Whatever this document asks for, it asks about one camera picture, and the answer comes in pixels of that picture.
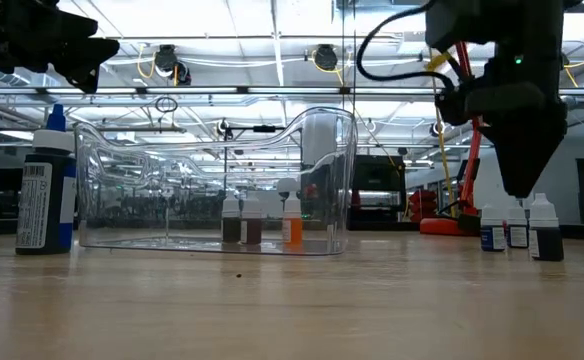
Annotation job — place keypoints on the small red-brown dye bottle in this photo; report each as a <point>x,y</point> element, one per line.
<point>253,232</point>

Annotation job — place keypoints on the small red dye bottle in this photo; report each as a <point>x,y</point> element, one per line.
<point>517,235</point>

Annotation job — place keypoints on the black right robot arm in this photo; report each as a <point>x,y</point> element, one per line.
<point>497,20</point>

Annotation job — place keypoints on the red stacked objects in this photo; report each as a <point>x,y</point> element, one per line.
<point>422,205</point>

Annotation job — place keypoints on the long ceiling light strip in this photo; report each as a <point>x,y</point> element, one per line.
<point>197,90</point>

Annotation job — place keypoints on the small orange dye bottle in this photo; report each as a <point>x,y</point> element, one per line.
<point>293,231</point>

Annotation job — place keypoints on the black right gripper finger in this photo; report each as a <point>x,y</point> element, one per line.
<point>534,145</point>
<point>509,150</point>

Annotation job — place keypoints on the small dark brown dye bottle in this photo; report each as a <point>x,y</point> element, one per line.
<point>231,231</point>

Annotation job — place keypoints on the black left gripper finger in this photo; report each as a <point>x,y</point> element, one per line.
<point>74,25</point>
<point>87,57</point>

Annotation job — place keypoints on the black background gantry frame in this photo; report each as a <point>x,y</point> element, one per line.
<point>264,128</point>

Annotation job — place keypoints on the small black dye bottle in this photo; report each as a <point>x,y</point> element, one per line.
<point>546,245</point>

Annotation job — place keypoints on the large blue-capped food coloring bottle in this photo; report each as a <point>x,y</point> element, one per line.
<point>47,210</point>

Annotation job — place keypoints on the clear plastic bin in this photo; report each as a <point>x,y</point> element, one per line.
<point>172,245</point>

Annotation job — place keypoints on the small blue dye bottle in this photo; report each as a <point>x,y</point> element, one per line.
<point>492,237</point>

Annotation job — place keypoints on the black machine cabinet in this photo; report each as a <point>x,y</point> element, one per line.
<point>378,175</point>

